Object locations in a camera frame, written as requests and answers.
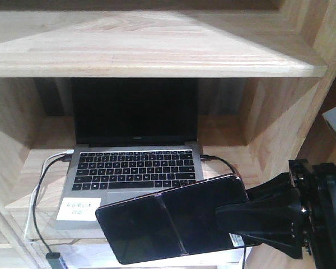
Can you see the wooden shelf unit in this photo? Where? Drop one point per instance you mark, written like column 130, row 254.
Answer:
column 285, row 49

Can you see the silver laptop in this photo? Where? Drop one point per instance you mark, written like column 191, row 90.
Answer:
column 134, row 136

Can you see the black foldable smartphone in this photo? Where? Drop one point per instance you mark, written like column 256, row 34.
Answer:
column 176, row 222

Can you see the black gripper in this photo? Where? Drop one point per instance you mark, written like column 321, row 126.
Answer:
column 279, row 224

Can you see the grey usb hub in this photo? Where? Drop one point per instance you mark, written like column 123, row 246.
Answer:
column 56, row 260

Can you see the white left paper label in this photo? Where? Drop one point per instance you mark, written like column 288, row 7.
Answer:
column 78, row 209

